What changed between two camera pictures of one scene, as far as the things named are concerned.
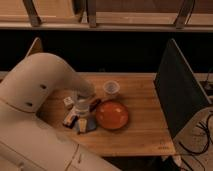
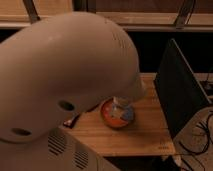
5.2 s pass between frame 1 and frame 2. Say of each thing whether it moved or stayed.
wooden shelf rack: stayed
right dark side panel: stayed
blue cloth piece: moved
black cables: stayed
